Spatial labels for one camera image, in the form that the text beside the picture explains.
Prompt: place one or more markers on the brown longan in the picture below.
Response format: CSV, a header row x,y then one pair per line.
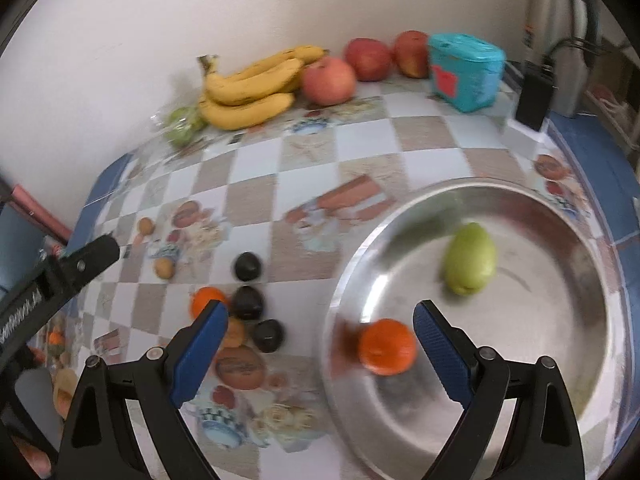
x,y
236,332
164,267
146,226

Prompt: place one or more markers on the red pole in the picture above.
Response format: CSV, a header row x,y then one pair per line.
x,y
40,210

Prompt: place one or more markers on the white charger base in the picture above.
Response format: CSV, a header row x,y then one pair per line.
x,y
520,140

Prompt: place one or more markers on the green apple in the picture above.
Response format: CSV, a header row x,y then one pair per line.
x,y
470,260

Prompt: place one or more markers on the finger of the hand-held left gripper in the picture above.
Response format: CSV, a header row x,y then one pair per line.
x,y
90,257

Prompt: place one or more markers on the orange mandarin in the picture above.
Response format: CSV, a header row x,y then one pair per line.
x,y
387,347
201,297

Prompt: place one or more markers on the stainless steel thermos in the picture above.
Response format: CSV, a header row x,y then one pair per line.
x,y
555,10

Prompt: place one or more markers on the yellow banana bunch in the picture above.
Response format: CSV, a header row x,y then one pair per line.
x,y
250,110

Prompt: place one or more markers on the dark plum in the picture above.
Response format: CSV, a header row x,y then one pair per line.
x,y
248,266
247,302
267,335

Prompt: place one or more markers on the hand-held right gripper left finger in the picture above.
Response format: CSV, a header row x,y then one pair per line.
x,y
200,355

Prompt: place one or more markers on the white shelf unit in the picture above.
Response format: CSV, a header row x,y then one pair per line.
x,y
615,85

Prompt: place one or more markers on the teal house-shaped box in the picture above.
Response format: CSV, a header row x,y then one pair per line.
x,y
470,75

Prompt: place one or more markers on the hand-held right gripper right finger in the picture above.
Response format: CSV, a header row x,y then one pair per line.
x,y
445,355

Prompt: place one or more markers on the round steel tray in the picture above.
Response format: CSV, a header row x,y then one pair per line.
x,y
540,310

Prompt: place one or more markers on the clear bag of green fruit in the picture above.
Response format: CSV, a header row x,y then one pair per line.
x,y
180,125

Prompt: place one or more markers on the person's left hand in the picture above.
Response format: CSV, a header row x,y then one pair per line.
x,y
37,460

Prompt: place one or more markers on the checkered printed tablecloth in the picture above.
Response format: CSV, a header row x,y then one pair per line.
x,y
350,160

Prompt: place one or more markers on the red apple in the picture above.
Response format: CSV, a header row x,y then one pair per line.
x,y
328,81
368,59
411,54

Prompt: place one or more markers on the black power adapter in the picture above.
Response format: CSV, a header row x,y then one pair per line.
x,y
534,100

